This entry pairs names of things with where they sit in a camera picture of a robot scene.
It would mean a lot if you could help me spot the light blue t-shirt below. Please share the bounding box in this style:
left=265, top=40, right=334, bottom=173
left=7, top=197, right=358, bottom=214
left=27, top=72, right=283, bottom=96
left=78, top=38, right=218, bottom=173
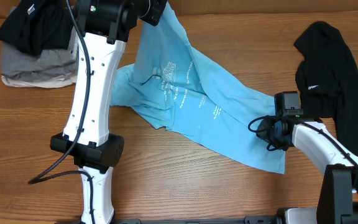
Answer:
left=111, top=6, right=285, bottom=174

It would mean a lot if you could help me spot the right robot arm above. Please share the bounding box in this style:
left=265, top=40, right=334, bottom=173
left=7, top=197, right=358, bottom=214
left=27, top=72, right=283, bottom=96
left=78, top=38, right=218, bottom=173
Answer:
left=254, top=91, right=358, bottom=224

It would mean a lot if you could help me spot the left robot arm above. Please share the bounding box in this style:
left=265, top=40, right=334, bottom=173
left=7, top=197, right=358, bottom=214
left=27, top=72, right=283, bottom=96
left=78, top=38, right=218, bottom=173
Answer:
left=50, top=0, right=167, bottom=223

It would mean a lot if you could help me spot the black unfolded garment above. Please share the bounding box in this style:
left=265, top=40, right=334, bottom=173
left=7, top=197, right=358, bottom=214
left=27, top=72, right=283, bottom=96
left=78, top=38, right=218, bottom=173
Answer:
left=294, top=21, right=358, bottom=156

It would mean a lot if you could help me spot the beige folded garment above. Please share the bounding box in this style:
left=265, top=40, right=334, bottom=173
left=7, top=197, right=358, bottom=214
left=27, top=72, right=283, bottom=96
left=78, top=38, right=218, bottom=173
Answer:
left=1, top=73, right=77, bottom=88

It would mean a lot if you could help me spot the grey folded garment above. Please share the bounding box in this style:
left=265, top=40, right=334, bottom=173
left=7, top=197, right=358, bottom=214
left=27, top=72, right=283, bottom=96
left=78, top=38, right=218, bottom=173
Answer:
left=0, top=29, right=78, bottom=82

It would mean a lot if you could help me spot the black folded garment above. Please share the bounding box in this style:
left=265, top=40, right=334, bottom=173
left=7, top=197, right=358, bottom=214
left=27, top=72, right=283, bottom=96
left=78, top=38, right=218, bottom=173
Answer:
left=0, top=0, right=73, bottom=56

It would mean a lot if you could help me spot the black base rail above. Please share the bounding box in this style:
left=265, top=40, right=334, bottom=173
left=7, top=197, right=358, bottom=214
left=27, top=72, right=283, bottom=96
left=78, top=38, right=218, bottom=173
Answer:
left=54, top=214, right=319, bottom=224

